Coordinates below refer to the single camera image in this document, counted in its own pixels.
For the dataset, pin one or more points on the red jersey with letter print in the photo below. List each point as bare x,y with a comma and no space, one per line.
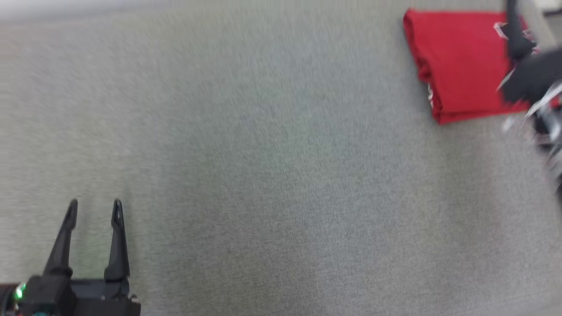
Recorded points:
461,57

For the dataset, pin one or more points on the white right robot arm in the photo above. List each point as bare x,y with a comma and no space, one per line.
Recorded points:
551,131

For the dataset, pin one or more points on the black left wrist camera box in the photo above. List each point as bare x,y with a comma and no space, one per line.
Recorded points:
48,296

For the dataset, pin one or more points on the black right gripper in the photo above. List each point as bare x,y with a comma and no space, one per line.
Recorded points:
533,77

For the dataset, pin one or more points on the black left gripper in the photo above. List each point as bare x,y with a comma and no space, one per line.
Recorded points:
103,300

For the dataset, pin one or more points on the grey fabric sofa seat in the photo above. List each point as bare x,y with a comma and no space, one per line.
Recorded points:
272,175

